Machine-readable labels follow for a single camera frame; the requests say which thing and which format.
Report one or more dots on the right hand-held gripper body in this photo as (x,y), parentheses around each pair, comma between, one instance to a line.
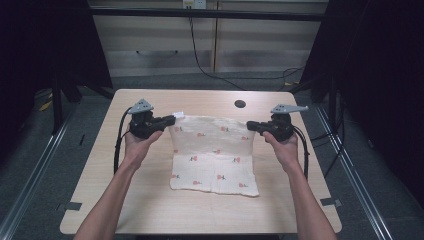
(280,128)

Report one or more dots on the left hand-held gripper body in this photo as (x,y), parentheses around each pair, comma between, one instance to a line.
(143,126)

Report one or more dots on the white cloth with red flowers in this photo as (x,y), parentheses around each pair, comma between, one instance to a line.
(213,156)

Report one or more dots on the person's left hand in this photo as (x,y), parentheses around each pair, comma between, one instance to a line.
(140,148)

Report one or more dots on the person's right hand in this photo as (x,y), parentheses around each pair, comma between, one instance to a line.
(283,151)

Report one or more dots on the black round table grommet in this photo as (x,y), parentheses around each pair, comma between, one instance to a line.
(240,103)

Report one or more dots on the black metal stand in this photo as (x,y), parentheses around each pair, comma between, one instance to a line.
(57,106)

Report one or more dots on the grey tape piece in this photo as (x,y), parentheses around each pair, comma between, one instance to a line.
(330,202)
(74,206)

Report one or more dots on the yellow floor tape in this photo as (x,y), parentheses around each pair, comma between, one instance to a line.
(45,106)

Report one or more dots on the black horizontal bar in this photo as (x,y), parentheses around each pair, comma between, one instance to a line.
(206,14)

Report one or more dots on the dark curtain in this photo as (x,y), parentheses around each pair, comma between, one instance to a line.
(43,43)
(383,83)

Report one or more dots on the metal floor rail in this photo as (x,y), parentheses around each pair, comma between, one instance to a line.
(33,180)
(356,180)

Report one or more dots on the white wall outlet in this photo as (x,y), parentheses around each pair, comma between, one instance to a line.
(195,3)

